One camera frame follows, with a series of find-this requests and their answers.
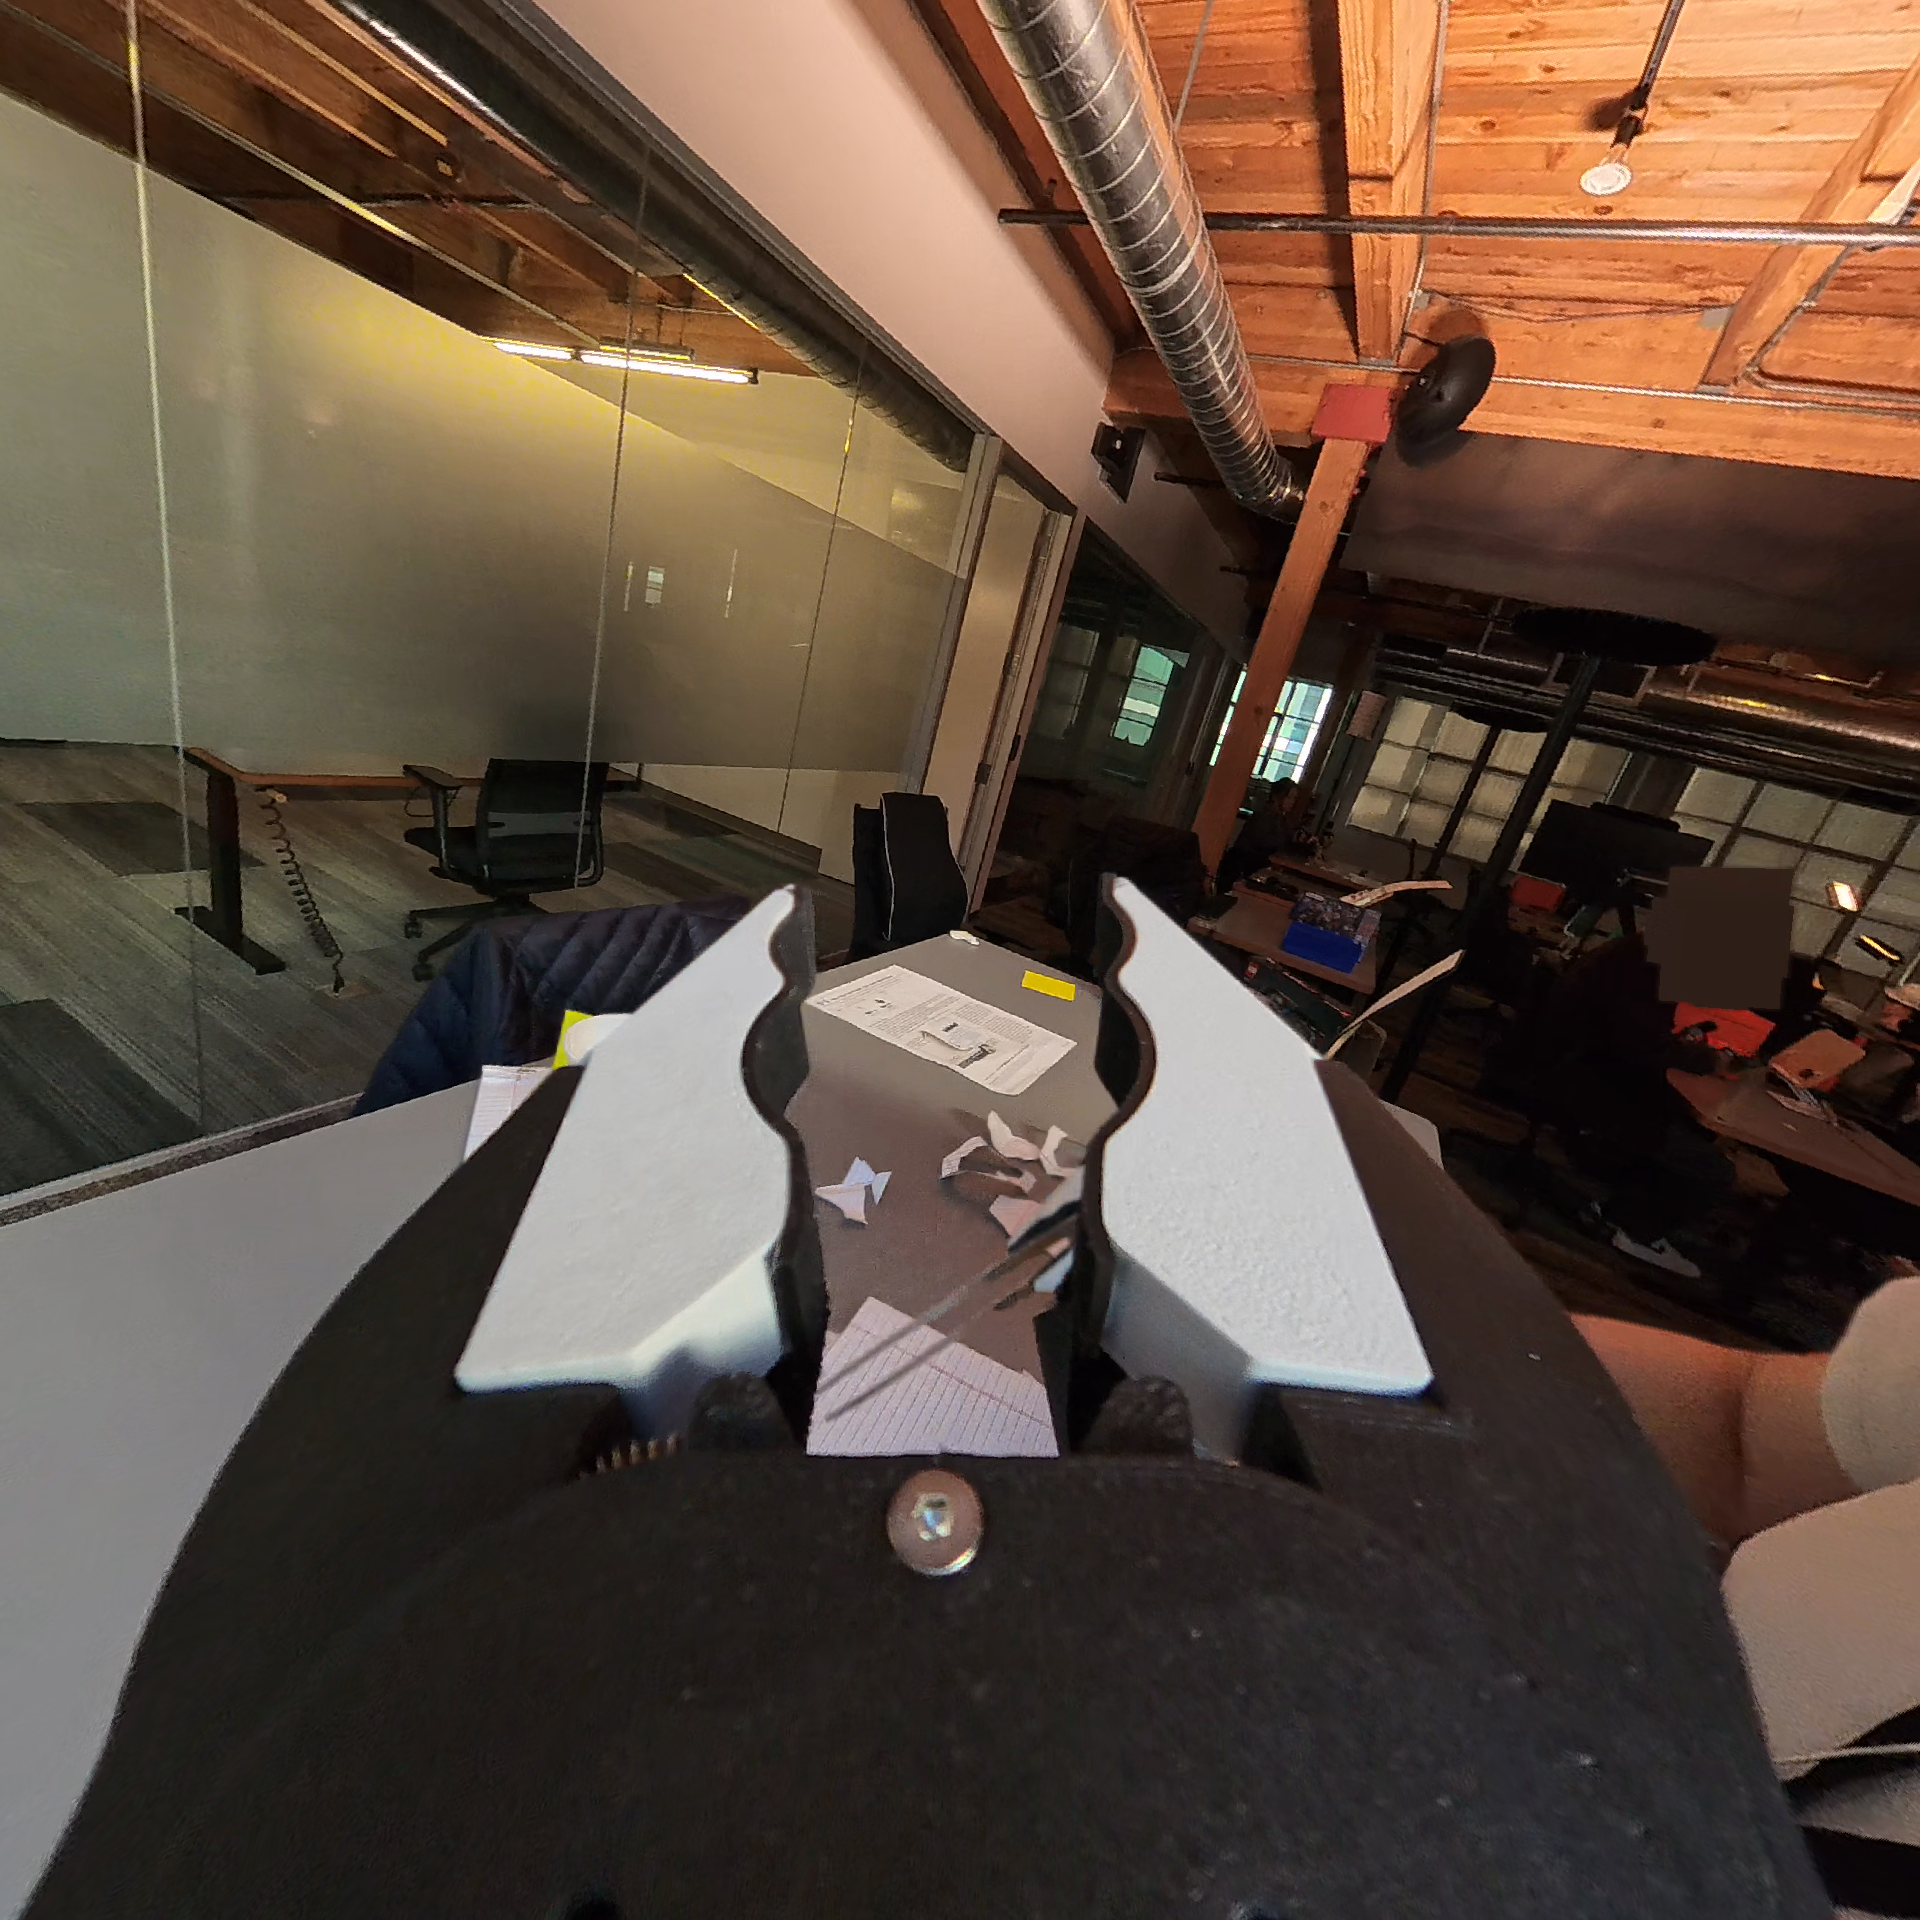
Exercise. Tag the metal ceiling pipe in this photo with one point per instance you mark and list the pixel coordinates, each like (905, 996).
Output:
(1499, 229)

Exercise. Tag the round black vent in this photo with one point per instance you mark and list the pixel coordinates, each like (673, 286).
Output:
(1613, 638)

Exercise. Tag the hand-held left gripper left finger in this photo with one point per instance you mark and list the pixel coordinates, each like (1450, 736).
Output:
(646, 1201)

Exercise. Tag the black wall speaker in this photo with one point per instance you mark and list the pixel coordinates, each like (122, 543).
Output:
(1120, 463)

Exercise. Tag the scattered lined paper scraps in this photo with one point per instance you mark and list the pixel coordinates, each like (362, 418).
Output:
(854, 1185)

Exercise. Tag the yellow card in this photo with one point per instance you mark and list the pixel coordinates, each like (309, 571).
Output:
(573, 1039)

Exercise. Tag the grey desk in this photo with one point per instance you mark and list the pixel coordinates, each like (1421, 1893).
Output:
(150, 1425)

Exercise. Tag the ceiling spot lamp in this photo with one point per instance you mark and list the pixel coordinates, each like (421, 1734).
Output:
(1606, 178)

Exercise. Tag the lined notepad brown backing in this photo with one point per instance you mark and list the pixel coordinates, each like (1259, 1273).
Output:
(510, 1110)

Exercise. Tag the metal air duct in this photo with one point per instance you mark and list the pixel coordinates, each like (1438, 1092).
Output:
(1139, 225)

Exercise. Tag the wood edged meeting table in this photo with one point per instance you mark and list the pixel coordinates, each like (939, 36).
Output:
(299, 780)

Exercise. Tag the white green paper cup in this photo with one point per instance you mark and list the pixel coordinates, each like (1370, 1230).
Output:
(608, 1039)

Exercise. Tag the black mesh office chair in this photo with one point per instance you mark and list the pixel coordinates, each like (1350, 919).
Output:
(526, 833)

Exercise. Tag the long metal tweezers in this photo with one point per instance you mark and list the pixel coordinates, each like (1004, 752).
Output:
(960, 1305)

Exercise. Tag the lined notepad printed label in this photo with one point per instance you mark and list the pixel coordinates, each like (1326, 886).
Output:
(931, 1395)

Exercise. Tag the fluorescent ceiling light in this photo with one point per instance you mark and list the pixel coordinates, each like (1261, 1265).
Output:
(646, 361)

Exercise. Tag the black chair back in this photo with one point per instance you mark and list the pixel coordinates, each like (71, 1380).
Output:
(915, 878)

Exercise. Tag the grid window wall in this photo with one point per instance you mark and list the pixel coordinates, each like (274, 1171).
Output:
(1499, 750)

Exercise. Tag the blue box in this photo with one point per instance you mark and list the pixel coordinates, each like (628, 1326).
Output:
(1328, 937)

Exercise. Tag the printed instruction sheet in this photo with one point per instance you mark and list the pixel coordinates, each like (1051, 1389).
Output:
(945, 1027)

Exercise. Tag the red junction box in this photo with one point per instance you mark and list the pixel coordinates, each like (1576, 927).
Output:
(1358, 414)

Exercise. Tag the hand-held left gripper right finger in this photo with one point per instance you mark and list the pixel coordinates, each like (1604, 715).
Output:
(1259, 1201)

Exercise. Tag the person's right forearm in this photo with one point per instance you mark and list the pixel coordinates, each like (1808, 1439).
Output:
(1694, 1425)

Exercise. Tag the black dome speaker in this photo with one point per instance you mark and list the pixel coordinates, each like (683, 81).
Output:
(1448, 382)

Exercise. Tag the black monitor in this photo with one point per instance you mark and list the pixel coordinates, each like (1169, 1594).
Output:
(1598, 848)

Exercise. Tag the dark puffer jacket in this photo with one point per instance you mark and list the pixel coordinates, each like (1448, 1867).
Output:
(571, 974)

